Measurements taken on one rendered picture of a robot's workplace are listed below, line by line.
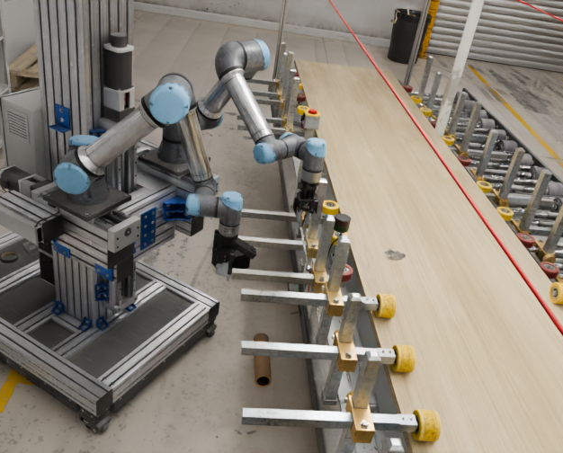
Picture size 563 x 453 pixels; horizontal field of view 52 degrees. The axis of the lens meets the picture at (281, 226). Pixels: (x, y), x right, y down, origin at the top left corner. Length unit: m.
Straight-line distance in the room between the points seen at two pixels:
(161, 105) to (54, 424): 1.55
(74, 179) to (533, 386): 1.59
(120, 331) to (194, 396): 0.47
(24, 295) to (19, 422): 0.64
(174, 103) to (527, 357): 1.40
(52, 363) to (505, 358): 1.82
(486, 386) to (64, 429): 1.75
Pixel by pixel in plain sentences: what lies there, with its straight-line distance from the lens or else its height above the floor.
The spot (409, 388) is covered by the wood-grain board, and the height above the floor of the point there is 0.90.
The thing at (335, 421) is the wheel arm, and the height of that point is 0.96.
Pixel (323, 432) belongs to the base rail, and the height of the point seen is 0.70.
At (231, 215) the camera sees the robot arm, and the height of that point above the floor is 1.12.
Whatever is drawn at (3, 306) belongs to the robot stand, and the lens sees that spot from 3.09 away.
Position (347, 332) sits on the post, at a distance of 1.76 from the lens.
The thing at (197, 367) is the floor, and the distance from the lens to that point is 3.00.
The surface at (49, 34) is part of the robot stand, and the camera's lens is 2.35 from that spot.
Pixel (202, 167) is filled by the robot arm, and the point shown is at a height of 1.23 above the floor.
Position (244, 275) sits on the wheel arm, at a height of 0.85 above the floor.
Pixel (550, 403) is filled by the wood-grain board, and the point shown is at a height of 0.90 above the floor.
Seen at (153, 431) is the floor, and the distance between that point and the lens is 2.74.
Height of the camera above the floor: 2.13
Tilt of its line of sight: 31 degrees down
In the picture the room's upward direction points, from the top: 9 degrees clockwise
